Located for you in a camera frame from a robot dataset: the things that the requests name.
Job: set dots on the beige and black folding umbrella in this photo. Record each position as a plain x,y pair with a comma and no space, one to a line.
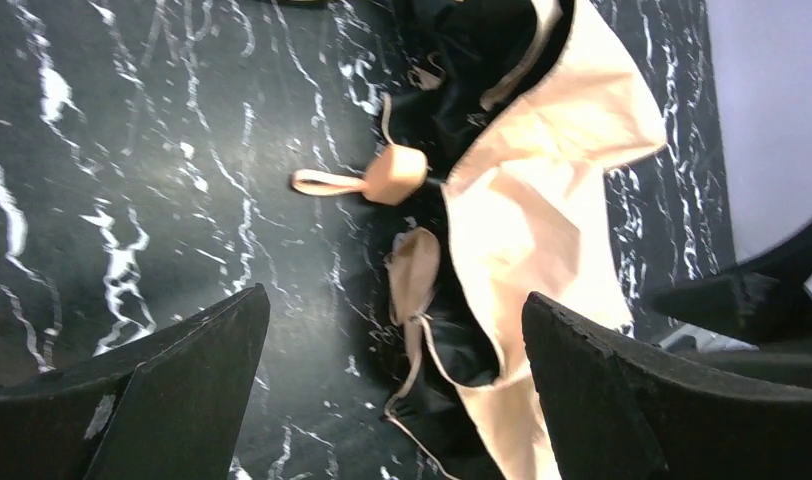
523,109

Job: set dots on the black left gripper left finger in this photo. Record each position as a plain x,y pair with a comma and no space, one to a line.
166,406

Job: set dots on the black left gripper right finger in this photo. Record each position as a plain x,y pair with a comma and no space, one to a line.
618,408

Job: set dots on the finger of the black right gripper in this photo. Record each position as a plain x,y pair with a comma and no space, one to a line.
762,300

